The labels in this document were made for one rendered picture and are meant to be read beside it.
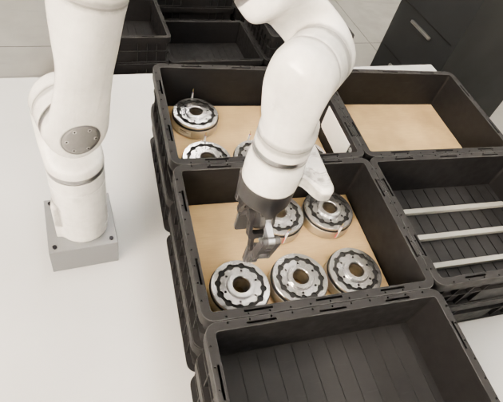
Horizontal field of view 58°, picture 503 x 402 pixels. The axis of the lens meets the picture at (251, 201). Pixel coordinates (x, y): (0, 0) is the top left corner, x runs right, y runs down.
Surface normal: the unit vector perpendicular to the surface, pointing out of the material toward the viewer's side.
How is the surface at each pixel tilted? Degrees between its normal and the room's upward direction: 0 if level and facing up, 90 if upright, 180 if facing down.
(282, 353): 0
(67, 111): 85
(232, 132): 0
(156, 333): 0
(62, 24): 82
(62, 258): 90
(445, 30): 90
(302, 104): 102
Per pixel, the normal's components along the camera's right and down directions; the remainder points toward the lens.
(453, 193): 0.21, -0.62
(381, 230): -0.95, 0.07
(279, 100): -0.62, 0.69
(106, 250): 0.33, 0.77
